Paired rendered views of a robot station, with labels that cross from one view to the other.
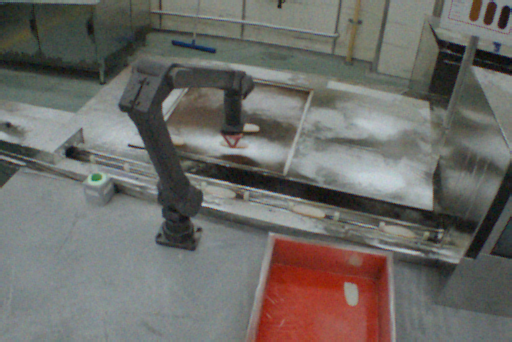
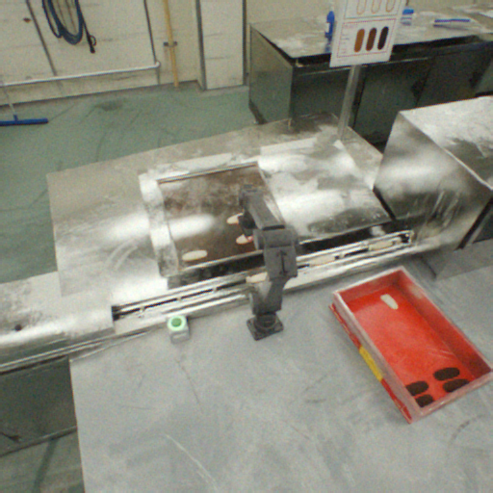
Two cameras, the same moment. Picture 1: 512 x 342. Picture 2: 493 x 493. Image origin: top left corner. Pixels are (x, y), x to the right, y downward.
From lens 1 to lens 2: 0.76 m
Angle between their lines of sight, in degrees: 25
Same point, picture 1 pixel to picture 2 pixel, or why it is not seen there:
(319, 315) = (386, 325)
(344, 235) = (358, 266)
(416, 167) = (362, 194)
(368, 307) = (404, 304)
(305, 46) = (131, 85)
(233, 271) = (318, 327)
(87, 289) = (249, 408)
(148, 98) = (293, 264)
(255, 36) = (77, 90)
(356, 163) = (326, 210)
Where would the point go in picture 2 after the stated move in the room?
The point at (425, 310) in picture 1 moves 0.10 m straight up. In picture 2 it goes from (432, 289) to (442, 273)
